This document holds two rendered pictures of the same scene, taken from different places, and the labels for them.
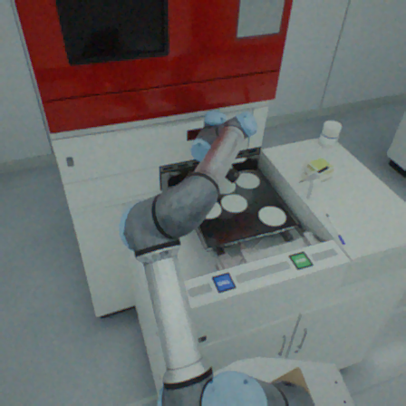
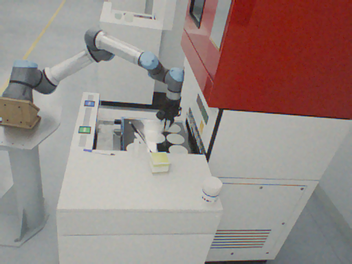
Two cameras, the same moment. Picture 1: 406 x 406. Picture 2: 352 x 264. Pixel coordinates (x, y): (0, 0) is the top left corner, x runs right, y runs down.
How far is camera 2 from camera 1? 2.01 m
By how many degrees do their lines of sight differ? 74
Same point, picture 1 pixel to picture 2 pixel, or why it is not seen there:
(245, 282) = (85, 109)
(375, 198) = (117, 191)
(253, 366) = (53, 124)
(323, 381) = (27, 141)
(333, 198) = (129, 166)
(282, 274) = (81, 121)
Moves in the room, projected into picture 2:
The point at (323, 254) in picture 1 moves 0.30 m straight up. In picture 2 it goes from (83, 141) to (84, 82)
